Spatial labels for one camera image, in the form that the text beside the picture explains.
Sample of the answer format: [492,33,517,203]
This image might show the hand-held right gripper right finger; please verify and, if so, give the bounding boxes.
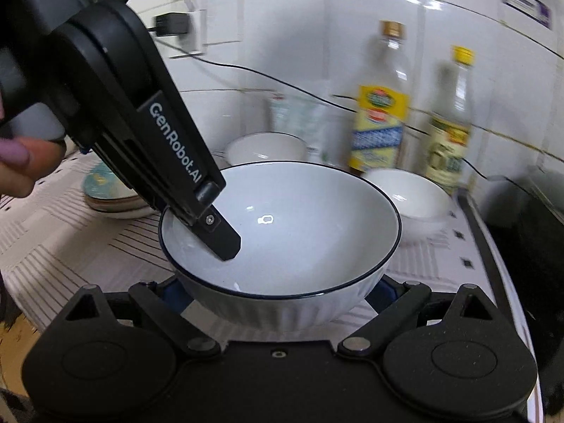
[337,278,501,359]

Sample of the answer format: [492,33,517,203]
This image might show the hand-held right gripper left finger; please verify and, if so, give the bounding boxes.
[65,278,222,359]

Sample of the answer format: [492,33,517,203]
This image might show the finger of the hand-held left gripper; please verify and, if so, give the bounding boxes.
[94,110,242,262]

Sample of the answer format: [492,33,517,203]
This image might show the white bowl with dark rim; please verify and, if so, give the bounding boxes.
[225,132,309,168]
[159,161,403,323]
[363,168,451,241]

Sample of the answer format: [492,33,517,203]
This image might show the blue fried egg plate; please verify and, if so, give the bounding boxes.
[83,161,137,201]

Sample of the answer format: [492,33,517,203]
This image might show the person's left hand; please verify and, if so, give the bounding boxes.
[0,136,61,197]

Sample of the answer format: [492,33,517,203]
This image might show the black power adapter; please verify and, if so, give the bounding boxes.
[153,13,191,36]

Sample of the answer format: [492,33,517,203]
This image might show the striped checked tablecloth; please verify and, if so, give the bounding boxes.
[0,150,536,362]

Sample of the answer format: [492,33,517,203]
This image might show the black stove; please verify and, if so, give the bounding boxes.
[458,176,564,406]

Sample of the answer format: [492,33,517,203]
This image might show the clear plastic packet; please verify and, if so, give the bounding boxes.
[269,92,336,164]

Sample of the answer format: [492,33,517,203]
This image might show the clear vinegar bottle yellow cap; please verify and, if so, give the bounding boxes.
[424,45,477,195]

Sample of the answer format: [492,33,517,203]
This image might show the cooking wine bottle yellow label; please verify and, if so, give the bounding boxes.
[348,20,412,177]

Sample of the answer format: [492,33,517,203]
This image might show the white wall socket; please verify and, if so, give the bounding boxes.
[167,9,208,58]

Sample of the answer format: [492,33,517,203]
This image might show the black power cable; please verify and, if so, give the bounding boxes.
[159,39,534,195]

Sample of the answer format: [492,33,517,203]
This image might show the purple and white wall sticker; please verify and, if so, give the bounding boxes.
[500,0,553,31]

